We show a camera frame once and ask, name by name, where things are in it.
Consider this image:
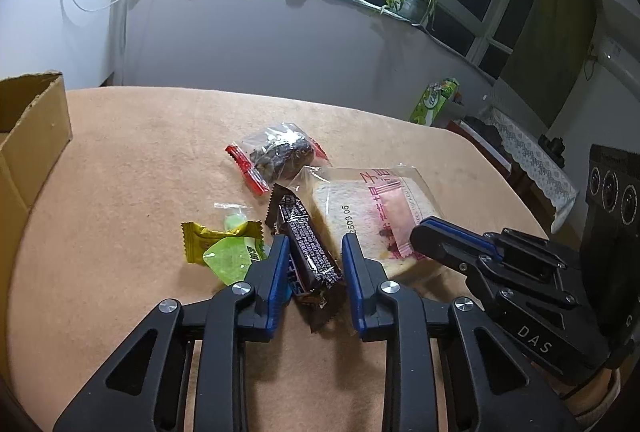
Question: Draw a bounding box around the brown cardboard box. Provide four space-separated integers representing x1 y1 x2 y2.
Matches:
0 71 73 273

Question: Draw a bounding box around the black snack bar packet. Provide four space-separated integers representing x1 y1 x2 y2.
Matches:
265 183 346 335

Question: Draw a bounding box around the dark teapot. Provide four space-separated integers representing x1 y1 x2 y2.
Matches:
537 135 566 168

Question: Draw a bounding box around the white lace tablecloth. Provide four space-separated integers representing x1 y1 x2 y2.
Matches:
487 105 581 233

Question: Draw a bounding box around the green candy packet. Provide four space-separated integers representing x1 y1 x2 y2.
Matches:
181 219 265 287

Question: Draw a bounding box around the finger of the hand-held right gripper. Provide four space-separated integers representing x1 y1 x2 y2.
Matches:
410 221 622 384
425 216 583 271

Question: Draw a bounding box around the red open box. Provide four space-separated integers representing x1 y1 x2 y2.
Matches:
446 117 513 178

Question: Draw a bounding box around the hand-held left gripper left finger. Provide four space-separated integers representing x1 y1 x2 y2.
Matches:
52 235 293 432

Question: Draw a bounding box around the olive curtain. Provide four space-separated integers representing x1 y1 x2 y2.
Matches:
500 0 598 128

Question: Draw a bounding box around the red-edged dark snack packet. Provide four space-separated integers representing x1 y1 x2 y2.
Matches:
225 122 328 197

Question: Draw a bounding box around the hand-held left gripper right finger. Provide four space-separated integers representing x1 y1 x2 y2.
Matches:
341 233 583 432

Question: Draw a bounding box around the small green candy clear wrapper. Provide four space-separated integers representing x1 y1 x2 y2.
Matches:
214 202 251 233

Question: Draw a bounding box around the sandwich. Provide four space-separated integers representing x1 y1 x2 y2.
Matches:
287 165 446 293

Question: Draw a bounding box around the green printed bag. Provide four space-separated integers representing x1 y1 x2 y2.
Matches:
410 77 460 127

